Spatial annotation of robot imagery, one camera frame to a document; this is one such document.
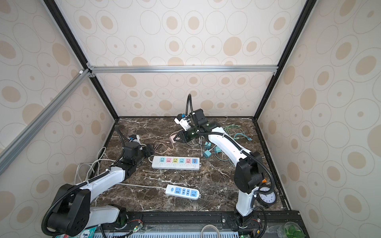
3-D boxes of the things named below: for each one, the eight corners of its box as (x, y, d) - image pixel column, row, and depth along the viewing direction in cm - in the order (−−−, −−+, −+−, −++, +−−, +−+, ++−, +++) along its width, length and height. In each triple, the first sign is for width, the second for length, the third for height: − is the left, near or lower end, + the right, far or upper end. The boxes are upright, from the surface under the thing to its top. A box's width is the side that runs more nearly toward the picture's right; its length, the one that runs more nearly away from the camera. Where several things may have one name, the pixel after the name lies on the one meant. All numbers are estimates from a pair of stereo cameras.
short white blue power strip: (165, 194, 84) (164, 192, 82) (167, 185, 87) (166, 183, 85) (200, 201, 82) (200, 199, 79) (201, 191, 85) (201, 190, 83)
